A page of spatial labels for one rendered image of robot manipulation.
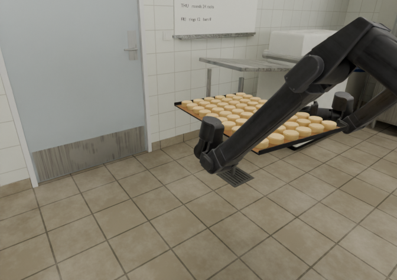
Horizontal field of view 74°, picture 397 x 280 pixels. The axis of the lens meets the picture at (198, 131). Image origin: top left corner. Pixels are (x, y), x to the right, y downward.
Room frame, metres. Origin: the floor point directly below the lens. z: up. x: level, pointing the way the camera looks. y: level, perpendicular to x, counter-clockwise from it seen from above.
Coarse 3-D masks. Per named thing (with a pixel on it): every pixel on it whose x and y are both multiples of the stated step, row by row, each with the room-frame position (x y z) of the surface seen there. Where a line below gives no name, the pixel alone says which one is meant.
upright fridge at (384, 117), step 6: (396, 18) 3.24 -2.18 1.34; (396, 24) 3.23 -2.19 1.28; (396, 30) 3.21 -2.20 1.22; (396, 36) 3.20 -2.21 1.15; (378, 84) 3.22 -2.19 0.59; (378, 90) 3.21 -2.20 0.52; (372, 96) 3.24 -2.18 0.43; (390, 108) 3.06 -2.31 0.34; (396, 108) 3.01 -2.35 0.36; (384, 114) 3.10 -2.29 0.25; (390, 114) 3.05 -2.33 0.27; (396, 114) 3.00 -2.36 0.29; (378, 120) 3.17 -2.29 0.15; (384, 120) 3.09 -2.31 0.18; (390, 120) 3.03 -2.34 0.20; (396, 120) 2.98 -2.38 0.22; (372, 126) 3.25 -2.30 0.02
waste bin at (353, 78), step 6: (354, 72) 3.84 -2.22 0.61; (360, 72) 3.84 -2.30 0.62; (366, 72) 3.88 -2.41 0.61; (348, 78) 3.87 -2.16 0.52; (354, 78) 3.84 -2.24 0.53; (360, 78) 3.85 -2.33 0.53; (348, 84) 3.86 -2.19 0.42; (354, 84) 3.85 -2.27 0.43; (360, 84) 3.87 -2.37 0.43; (348, 90) 3.86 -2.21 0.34; (354, 90) 3.85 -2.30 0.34; (360, 90) 3.90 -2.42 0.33; (354, 96) 3.87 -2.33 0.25; (354, 102) 3.89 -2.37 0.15; (354, 108) 3.93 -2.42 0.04
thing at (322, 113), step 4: (316, 100) 1.07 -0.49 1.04; (316, 104) 1.02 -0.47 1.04; (320, 108) 1.03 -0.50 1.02; (324, 108) 1.03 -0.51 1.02; (316, 112) 1.01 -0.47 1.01; (320, 112) 1.01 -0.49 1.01; (324, 112) 1.01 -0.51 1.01; (328, 112) 1.01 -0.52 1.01; (320, 116) 1.01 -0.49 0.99; (324, 116) 1.00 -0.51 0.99; (324, 120) 1.01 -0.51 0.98; (328, 120) 1.00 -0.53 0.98
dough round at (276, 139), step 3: (270, 135) 0.76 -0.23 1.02; (273, 135) 0.76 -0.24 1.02; (276, 135) 0.76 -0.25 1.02; (279, 135) 0.76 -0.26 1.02; (282, 135) 0.76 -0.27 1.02; (270, 138) 0.74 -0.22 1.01; (273, 138) 0.74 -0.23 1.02; (276, 138) 0.74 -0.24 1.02; (279, 138) 0.74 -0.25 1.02; (282, 138) 0.74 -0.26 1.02; (270, 141) 0.74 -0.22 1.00; (273, 141) 0.74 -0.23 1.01; (276, 141) 0.73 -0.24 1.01; (279, 141) 0.73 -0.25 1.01; (282, 141) 0.74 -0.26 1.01; (276, 144) 0.73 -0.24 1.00; (279, 144) 0.74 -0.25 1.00
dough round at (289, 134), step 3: (285, 132) 0.78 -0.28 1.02; (288, 132) 0.78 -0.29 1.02; (291, 132) 0.78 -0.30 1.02; (294, 132) 0.78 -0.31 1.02; (297, 132) 0.78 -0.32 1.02; (285, 135) 0.77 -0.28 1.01; (288, 135) 0.77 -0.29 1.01; (291, 135) 0.76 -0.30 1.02; (294, 135) 0.76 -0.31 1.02; (297, 135) 0.77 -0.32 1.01; (285, 138) 0.77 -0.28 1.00; (288, 138) 0.77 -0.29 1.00; (291, 138) 0.76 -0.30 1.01; (294, 138) 0.76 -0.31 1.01; (297, 138) 0.77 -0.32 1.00
